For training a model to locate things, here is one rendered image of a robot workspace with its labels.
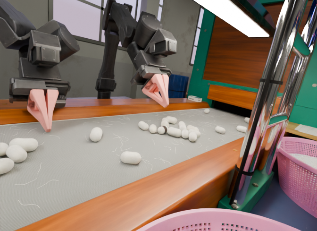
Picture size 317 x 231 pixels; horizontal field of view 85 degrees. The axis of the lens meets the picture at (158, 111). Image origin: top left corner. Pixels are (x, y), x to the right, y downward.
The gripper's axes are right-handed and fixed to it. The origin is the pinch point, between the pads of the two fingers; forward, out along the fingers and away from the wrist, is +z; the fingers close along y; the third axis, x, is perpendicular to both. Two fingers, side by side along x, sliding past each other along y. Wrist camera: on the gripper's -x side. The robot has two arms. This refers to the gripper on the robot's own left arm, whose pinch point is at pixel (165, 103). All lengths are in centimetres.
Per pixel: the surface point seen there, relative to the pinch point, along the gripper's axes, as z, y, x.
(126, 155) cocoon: 10.4, -16.4, -1.4
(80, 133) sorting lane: 0.8, -18.2, 9.0
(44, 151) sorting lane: 4.4, -25.5, 5.9
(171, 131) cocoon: 6.6, -0.3, 2.2
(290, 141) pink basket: 21.1, 26.4, -11.1
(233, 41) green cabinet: -25, 52, -12
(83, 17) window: -224, 67, 113
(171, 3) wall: -292, 252, 63
